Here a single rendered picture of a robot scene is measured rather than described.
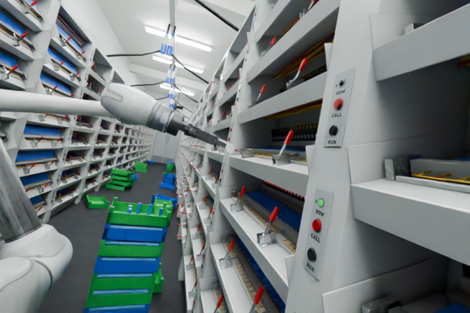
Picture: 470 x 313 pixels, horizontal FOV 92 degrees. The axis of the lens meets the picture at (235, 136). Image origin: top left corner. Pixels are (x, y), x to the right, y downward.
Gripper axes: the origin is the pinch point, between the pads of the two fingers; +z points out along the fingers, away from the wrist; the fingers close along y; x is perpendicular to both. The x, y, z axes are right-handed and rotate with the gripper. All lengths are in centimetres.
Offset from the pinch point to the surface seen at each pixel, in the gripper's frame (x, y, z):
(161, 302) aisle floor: -95, -65, 15
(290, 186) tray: -5.0, 35.3, 8.7
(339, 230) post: -8, 52, 8
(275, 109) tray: 13.5, 19.6, 5.0
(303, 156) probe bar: 3.1, 28.7, 12.8
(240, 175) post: -7.7, -18.0, 15.4
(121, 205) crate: -51, -67, -29
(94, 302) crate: -91, -48, -19
